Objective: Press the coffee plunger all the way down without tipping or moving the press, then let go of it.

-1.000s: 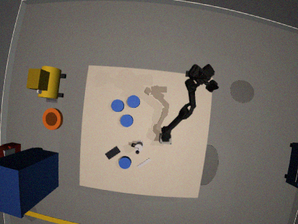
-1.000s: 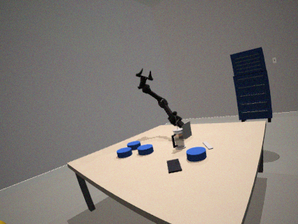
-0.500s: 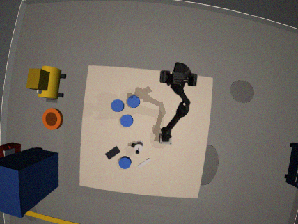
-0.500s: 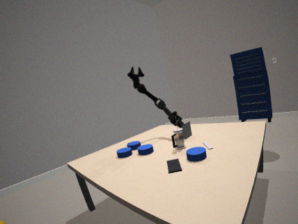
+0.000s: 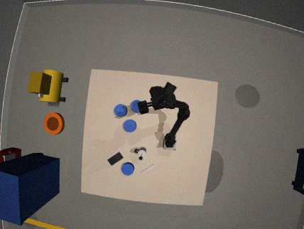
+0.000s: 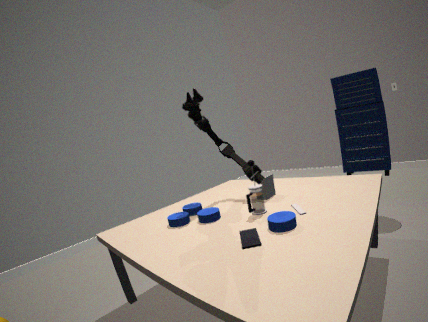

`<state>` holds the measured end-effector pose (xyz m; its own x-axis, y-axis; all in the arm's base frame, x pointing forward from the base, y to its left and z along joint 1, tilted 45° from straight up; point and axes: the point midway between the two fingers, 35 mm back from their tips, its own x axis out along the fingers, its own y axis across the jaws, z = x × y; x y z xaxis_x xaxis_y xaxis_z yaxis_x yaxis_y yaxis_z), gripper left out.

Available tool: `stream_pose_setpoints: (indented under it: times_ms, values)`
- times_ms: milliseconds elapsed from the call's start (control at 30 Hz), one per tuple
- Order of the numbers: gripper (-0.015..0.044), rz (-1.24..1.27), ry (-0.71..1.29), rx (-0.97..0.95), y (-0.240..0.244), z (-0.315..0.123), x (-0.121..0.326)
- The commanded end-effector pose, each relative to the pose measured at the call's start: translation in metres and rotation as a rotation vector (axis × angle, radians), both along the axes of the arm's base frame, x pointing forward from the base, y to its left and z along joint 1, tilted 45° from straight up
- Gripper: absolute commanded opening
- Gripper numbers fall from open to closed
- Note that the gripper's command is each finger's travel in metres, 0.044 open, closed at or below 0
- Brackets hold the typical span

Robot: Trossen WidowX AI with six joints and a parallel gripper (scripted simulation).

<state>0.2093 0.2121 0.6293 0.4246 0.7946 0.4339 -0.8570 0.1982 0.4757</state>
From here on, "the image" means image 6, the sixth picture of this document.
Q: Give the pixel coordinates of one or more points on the blue disc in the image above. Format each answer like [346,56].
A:
[192,208]
[282,221]
[178,219]
[207,215]

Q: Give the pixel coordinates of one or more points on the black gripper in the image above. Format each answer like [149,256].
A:
[191,104]

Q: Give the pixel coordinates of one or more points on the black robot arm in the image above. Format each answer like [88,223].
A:
[228,151]

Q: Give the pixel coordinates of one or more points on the light grey flat bar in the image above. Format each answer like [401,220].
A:
[298,209]

